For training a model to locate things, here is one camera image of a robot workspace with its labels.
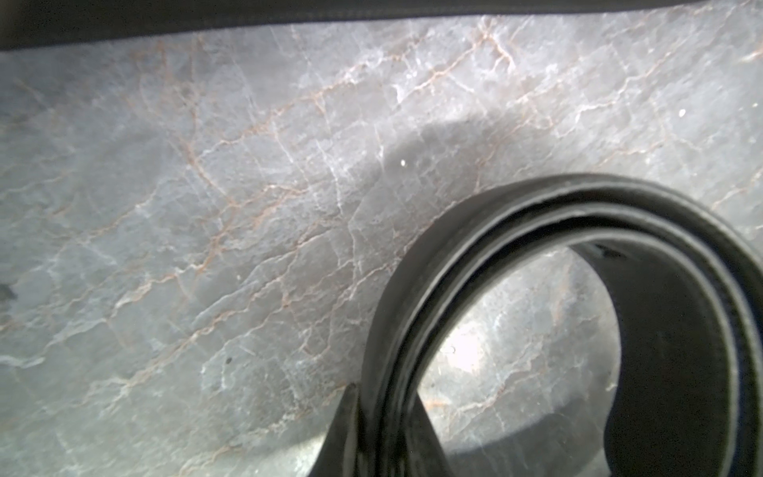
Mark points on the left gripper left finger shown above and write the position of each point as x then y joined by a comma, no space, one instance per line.
339,451

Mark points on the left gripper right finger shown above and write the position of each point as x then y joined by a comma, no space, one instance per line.
425,455

